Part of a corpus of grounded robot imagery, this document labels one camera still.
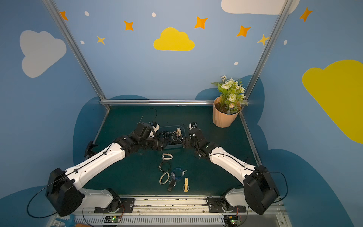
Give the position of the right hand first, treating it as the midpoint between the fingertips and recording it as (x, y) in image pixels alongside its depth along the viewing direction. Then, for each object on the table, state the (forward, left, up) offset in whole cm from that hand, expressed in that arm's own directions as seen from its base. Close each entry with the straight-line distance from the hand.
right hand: (191, 136), depth 86 cm
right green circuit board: (-40, -22, -15) cm, 49 cm away
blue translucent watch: (-19, +7, -14) cm, 24 cm away
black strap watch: (-25, +10, -14) cm, 30 cm away
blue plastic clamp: (-46, +59, -13) cm, 77 cm away
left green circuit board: (-44, +39, -14) cm, 60 cm away
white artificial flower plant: (+25, -25, +14) cm, 38 cm away
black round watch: (-15, +16, -13) cm, 25 cm away
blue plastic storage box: (+12, +15, -9) cm, 21 cm away
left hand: (-7, +15, +4) cm, 17 cm away
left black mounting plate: (-37, +33, -14) cm, 52 cm away
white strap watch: (-7, +15, -14) cm, 21 cm away
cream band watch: (-23, +17, -12) cm, 31 cm away
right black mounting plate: (-35, -14, -13) cm, 40 cm away
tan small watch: (+10, +9, -10) cm, 17 cm away
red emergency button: (-15, +57, +2) cm, 59 cm away
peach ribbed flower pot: (+18, -21, -2) cm, 28 cm away
